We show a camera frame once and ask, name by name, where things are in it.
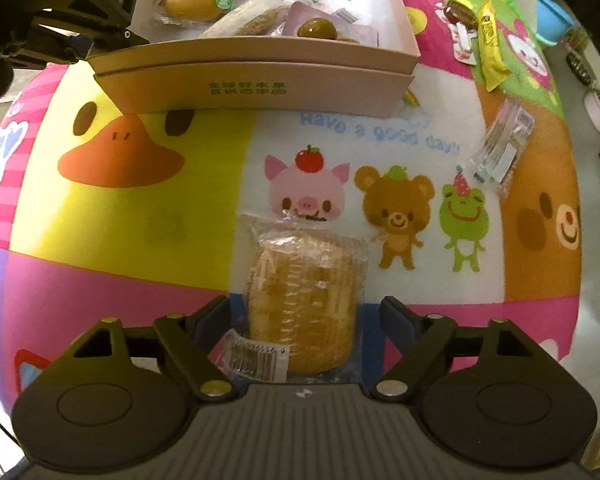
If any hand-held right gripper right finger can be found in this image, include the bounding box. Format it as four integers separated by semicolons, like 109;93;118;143
372;296;536;401

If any brown wrapped candy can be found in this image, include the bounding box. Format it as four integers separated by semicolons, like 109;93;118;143
440;0;481;28

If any colourful cartoon play mat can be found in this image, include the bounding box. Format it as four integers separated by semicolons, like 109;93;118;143
0;0;583;480

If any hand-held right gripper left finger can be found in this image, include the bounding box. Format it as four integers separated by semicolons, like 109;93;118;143
70;296;231;401

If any clear labelled packet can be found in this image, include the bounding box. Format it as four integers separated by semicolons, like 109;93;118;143
470;100;536;196

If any pink cardboard box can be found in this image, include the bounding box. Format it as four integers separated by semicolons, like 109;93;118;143
87;0;421;117

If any chestnut packet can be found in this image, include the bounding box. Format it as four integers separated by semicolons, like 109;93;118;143
280;1;381;47

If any yellow snack bar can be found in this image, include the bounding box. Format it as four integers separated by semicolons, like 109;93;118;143
472;0;511;92

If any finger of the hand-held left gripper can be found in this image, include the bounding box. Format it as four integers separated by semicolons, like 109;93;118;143
2;22;151;66

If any blue plastic basin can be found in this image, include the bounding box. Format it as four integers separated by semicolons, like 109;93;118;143
535;0;578;48

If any packaged long brown bread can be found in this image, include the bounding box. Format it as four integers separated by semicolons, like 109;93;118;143
200;0;293;38

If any packaged layered cake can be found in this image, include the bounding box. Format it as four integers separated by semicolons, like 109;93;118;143
222;212;373;381

